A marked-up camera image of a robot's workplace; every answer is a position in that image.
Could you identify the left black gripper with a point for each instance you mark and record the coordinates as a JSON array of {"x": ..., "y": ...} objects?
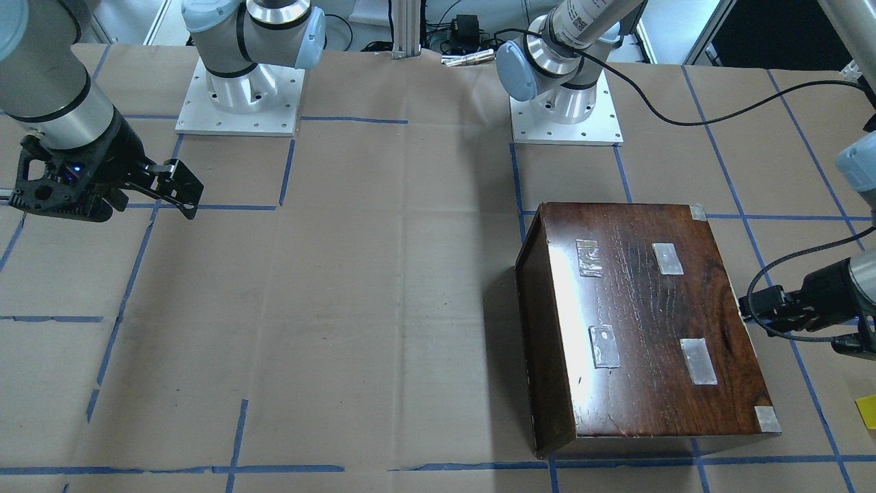
[{"x": 830, "y": 283}]

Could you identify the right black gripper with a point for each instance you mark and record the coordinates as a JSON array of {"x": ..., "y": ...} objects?
[{"x": 115, "y": 159}]

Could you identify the dark wooden drawer box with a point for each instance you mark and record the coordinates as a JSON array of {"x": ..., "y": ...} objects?
[{"x": 633, "y": 342}]

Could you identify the yellow block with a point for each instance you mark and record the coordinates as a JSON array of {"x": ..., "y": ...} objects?
[{"x": 866, "y": 406}]

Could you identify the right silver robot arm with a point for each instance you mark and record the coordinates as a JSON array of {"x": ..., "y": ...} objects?
[{"x": 47, "y": 90}]

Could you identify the brown paper table cover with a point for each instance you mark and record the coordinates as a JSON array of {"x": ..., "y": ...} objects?
[{"x": 342, "y": 315}]

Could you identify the black box on floor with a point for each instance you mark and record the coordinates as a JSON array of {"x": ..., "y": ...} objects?
[{"x": 464, "y": 36}]

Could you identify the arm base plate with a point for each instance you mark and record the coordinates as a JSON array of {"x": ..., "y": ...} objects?
[
  {"x": 263, "y": 102},
  {"x": 567, "y": 116}
]

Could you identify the aluminium frame post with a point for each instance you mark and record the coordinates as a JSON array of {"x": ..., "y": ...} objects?
[{"x": 407, "y": 28}]

